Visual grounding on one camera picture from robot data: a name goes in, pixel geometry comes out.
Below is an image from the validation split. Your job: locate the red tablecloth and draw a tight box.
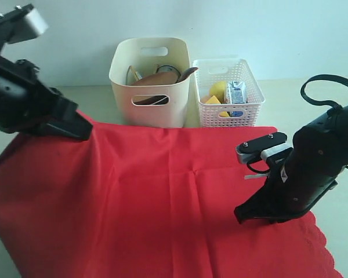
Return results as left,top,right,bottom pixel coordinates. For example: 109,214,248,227
0,122,340,277

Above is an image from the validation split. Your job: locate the white perforated plastic basket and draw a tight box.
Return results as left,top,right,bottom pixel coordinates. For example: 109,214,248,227
193,58,265,127

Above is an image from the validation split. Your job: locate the stainless steel cup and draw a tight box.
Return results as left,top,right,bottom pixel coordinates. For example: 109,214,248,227
156,65,181,77

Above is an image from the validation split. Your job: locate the brown wooden plate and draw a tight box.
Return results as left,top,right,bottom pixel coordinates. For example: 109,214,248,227
132,72,178,105

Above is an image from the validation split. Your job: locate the brown wooden spoon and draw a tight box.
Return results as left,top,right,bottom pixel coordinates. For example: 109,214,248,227
177,67,198,83

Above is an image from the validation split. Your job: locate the blue white milk carton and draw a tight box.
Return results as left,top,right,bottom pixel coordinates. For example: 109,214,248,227
224,81,247,104

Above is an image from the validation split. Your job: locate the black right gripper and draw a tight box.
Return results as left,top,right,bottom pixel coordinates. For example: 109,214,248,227
234,150,348,224

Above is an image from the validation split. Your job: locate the white ceramic bowl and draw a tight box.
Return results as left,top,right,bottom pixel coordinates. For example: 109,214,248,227
149,96,169,105

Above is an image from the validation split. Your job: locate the yellow cheese wedge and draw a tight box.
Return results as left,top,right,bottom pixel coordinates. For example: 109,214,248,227
205,96,221,105

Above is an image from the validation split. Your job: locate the cream plastic storage bin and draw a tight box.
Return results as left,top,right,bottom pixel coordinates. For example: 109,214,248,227
109,38,190,128

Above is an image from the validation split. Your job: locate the yellow lemon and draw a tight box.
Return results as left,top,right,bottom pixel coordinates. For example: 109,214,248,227
209,81,227,99

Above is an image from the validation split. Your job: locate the brown egg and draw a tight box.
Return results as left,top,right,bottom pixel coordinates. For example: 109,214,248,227
200,96,210,103

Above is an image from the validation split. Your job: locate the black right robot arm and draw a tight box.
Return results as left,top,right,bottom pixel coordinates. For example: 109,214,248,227
234,106,348,223

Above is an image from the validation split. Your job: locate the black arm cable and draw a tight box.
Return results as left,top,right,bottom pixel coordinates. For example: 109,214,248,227
300,74,348,174

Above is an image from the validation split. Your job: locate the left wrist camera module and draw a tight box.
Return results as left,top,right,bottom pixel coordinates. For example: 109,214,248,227
0,3,49,44

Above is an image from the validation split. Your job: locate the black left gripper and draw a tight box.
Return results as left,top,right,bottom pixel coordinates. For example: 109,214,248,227
0,42,93,141

